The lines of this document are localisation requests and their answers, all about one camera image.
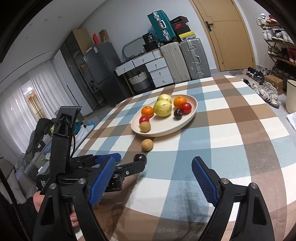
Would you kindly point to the orange tangerine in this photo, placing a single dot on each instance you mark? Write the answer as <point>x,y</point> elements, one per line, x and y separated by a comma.
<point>147,111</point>

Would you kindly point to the yellow guava fruit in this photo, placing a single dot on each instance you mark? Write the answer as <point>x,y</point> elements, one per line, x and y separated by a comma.
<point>165,97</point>

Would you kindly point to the teal suitcase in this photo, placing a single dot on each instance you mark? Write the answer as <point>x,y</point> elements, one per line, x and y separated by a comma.
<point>162,26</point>

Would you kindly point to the red tomato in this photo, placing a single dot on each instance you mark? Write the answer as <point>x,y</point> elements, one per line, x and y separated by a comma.
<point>143,119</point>
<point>186,108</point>

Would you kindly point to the wooden door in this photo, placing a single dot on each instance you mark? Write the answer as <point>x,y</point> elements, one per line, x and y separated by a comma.
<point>227,34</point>

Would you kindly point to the green guava fruit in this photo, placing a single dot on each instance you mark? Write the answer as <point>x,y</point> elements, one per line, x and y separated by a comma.
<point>162,108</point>

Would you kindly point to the oval mirror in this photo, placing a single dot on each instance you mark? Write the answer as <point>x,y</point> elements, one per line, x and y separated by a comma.
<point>133,48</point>

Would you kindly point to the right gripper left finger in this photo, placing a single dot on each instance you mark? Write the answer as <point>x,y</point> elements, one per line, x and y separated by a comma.
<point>78,192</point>

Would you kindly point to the white bucket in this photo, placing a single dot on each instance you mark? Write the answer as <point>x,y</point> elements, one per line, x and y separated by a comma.
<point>291,96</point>

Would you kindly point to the red tomato front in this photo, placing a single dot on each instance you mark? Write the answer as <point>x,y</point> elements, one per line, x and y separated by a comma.
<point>186,108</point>

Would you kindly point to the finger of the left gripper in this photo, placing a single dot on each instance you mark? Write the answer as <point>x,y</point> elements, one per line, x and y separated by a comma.
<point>91,160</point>
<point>129,169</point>

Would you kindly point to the orange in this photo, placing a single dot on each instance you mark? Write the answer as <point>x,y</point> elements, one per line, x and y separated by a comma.
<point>178,101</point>

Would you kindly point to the black refrigerator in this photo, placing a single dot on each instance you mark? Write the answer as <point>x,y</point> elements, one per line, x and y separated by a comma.
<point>102,61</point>

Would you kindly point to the dark plum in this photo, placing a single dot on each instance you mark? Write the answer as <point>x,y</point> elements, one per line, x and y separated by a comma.
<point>178,114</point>
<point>140,157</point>

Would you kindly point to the person's left hand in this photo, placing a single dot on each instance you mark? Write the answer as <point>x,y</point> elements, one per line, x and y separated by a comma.
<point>38,199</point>

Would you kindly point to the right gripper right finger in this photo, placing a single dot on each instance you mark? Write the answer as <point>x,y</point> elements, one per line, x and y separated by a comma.
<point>253,221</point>

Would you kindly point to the red tomato back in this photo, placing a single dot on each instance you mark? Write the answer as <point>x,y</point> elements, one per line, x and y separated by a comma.
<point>143,119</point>

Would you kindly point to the checkered tablecloth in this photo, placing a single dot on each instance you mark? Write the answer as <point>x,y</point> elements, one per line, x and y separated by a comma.
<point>235,133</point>

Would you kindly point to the woven laundry basket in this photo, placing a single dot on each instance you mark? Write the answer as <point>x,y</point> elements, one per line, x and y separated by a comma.
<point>140,81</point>

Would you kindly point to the brown longan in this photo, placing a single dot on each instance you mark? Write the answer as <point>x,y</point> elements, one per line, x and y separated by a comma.
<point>147,145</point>
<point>145,126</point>

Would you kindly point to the beige suitcase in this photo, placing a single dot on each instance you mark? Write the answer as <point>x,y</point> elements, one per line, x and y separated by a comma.
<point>175,62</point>

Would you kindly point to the silver suitcase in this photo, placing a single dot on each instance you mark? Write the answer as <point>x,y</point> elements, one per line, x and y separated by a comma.
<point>195,58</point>

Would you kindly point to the white drawer desk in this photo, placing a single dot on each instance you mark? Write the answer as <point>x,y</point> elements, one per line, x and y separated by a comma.
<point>153,63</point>

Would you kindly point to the dark plum back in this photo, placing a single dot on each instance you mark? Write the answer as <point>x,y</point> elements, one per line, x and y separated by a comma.
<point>178,114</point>

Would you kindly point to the stack of shoe boxes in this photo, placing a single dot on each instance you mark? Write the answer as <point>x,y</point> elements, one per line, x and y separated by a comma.
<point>182,29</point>

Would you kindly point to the wooden shoe rack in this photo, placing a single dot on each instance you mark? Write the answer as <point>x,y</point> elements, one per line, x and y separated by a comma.
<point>280,48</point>

